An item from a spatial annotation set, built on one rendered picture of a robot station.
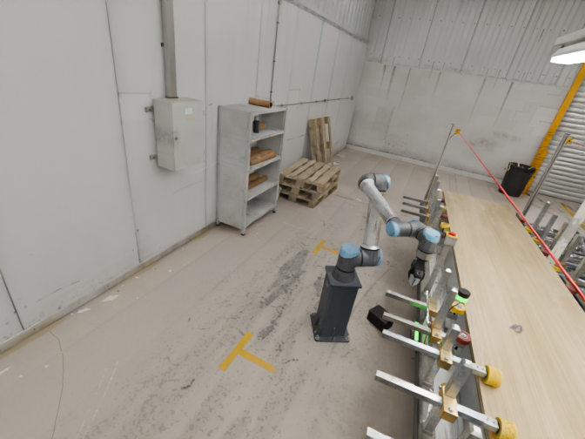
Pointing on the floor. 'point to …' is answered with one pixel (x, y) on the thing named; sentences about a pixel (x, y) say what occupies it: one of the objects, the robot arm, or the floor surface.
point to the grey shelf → (235, 122)
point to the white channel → (584, 200)
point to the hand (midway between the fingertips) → (412, 285)
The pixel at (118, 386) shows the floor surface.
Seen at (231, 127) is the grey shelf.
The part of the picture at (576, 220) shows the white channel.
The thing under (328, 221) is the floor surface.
